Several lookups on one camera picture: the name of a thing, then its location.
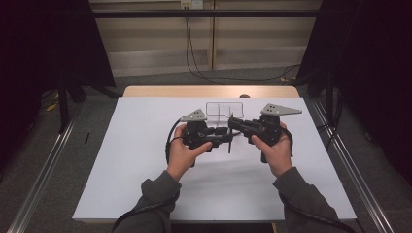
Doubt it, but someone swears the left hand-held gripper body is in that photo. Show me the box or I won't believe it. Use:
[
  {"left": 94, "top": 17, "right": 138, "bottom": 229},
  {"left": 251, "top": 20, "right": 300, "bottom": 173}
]
[{"left": 179, "top": 108, "right": 228, "bottom": 153}]

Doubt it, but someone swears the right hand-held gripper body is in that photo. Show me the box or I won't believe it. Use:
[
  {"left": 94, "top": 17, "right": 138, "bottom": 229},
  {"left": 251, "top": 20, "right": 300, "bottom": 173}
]
[{"left": 242, "top": 102, "right": 303, "bottom": 164}]

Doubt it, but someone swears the clear acrylic pen holder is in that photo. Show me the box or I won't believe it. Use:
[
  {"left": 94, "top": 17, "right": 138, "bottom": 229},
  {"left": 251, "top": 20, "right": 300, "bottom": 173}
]
[{"left": 205, "top": 101, "right": 245, "bottom": 134}]

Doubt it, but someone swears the person's left hand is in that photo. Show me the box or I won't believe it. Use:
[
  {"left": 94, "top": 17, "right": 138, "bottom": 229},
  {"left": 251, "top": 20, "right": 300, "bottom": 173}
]
[{"left": 166, "top": 124, "right": 214, "bottom": 182}]

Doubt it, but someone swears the person's right hand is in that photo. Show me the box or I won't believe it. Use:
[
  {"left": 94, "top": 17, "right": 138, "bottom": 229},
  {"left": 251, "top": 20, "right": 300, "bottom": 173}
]
[{"left": 251, "top": 121, "right": 294, "bottom": 179}]

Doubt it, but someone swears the wooden table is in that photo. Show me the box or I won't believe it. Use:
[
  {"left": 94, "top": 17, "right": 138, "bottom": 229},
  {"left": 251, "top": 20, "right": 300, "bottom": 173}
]
[{"left": 121, "top": 84, "right": 300, "bottom": 99}]

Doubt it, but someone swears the white table cover sheet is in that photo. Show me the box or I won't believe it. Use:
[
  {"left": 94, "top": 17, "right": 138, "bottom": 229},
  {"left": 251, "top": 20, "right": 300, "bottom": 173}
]
[{"left": 71, "top": 96, "right": 358, "bottom": 224}]

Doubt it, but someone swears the black metal stand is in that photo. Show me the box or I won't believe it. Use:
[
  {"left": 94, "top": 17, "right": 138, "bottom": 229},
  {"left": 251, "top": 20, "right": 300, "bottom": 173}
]
[
  {"left": 57, "top": 72, "right": 86, "bottom": 134},
  {"left": 325, "top": 69, "right": 335, "bottom": 125}
]

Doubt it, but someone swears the black horizontal metal bar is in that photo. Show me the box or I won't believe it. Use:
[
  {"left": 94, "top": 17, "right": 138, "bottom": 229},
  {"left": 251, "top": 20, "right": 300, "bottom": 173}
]
[{"left": 91, "top": 9, "right": 320, "bottom": 18}]

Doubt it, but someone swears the black curtain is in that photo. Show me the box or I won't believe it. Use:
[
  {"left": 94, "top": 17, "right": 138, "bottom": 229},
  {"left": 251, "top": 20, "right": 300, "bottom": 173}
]
[
  {"left": 295, "top": 0, "right": 412, "bottom": 185},
  {"left": 0, "top": 0, "right": 117, "bottom": 169}
]

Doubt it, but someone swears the left hand-held gripper cable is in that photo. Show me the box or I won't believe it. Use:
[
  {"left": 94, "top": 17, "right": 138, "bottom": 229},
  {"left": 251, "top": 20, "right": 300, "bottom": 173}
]
[{"left": 111, "top": 117, "right": 183, "bottom": 233}]

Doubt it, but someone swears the hand-held gripper cable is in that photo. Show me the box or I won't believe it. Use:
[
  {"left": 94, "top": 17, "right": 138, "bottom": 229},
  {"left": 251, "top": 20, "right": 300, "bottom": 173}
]
[
  {"left": 111, "top": 117, "right": 183, "bottom": 233},
  {"left": 278, "top": 125, "right": 358, "bottom": 233}
]

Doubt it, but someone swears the black wall cable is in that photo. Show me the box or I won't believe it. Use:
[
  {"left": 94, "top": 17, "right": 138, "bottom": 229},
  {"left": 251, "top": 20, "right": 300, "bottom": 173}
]
[
  {"left": 188, "top": 16, "right": 302, "bottom": 83},
  {"left": 185, "top": 8, "right": 227, "bottom": 85}
]

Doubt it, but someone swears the black floor cable bundle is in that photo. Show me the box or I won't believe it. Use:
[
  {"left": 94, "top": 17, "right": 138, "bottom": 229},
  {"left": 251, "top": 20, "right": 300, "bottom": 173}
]
[{"left": 319, "top": 91, "right": 345, "bottom": 150}]

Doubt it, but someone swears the aluminium floor rail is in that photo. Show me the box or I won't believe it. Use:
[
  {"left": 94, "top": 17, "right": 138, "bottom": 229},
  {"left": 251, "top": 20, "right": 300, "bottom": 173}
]
[
  {"left": 312, "top": 100, "right": 395, "bottom": 233},
  {"left": 6, "top": 106, "right": 84, "bottom": 233}
]

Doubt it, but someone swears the right hand-held gripper cable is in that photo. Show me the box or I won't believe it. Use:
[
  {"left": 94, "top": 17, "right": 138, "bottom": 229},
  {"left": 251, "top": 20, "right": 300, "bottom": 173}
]
[{"left": 278, "top": 125, "right": 358, "bottom": 233}]

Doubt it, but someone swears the white wall outlet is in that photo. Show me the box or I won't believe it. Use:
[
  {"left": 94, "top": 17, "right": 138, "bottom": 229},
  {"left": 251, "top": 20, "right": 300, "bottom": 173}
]
[{"left": 180, "top": 0, "right": 204, "bottom": 10}]

